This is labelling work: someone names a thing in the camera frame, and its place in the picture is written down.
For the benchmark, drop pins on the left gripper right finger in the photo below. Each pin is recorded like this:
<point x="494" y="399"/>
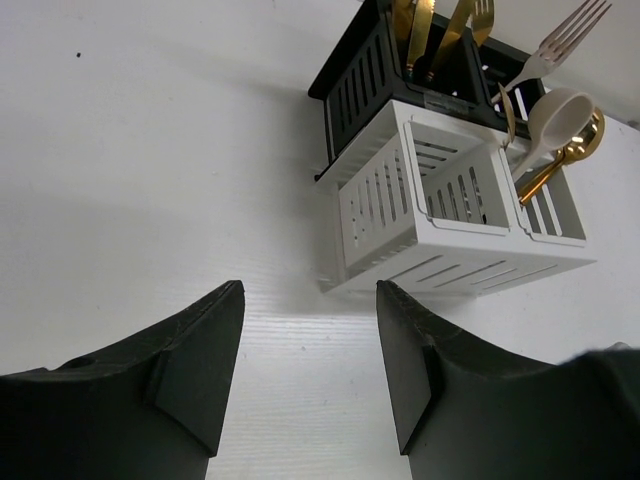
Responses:
<point x="465" y="408"/>

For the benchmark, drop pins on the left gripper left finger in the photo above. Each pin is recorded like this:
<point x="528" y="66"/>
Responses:
<point x="150" y="406"/>

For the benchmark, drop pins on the rose gold spoon green handle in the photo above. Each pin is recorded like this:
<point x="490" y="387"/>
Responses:
<point x="510" y="116"/>

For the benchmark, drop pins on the white ceramic spoon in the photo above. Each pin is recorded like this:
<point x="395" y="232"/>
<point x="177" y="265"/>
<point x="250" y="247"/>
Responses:
<point x="553" y="121"/>

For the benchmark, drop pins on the rose gold fork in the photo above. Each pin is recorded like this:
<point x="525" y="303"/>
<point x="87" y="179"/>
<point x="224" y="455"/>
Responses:
<point x="557" y="46"/>

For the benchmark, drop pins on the gold fork green handle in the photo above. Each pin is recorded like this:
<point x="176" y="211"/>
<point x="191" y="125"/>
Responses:
<point x="482" y="20"/>

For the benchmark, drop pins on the rose gold knife green handle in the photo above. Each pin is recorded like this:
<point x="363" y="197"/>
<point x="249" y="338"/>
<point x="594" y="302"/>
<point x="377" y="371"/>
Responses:
<point x="452" y="35"/>

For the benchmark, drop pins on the white utensil caddy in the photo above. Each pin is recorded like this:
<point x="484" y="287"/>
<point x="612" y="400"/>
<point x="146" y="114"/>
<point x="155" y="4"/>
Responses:
<point x="427" y="201"/>

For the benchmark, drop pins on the black utensil caddy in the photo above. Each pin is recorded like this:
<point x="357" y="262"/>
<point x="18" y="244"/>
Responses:
<point x="366" y="69"/>

